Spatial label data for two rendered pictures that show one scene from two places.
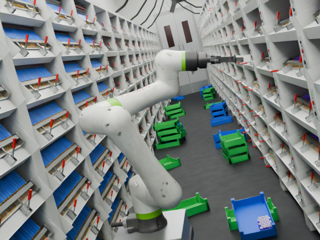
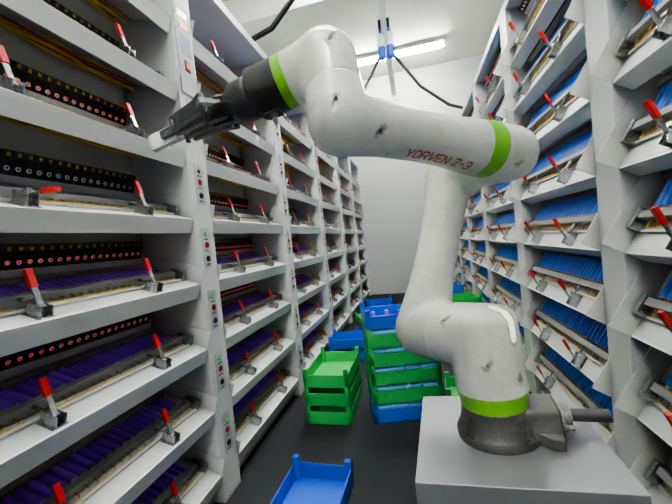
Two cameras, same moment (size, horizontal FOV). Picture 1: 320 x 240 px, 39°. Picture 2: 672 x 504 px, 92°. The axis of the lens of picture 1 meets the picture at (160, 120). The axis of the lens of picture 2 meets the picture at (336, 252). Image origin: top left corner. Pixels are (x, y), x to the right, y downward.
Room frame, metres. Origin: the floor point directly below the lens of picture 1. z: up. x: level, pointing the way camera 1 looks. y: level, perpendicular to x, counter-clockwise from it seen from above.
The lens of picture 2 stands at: (2.64, -0.03, 0.78)
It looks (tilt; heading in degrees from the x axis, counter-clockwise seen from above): 2 degrees down; 188
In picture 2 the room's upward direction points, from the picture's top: 6 degrees counter-clockwise
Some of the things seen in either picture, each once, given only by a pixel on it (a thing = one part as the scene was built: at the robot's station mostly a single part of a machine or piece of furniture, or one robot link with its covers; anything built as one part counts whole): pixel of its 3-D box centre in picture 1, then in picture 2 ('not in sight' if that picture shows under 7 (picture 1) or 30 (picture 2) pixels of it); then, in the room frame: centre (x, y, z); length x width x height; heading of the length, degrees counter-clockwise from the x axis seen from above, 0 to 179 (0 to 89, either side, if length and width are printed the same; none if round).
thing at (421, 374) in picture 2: not in sight; (401, 364); (1.17, 0.01, 0.20); 0.30 x 0.20 x 0.08; 100
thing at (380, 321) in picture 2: not in sight; (396, 312); (1.17, 0.01, 0.44); 0.30 x 0.20 x 0.08; 100
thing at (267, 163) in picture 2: not in sight; (269, 230); (0.96, -0.61, 0.88); 0.20 x 0.09 x 1.75; 84
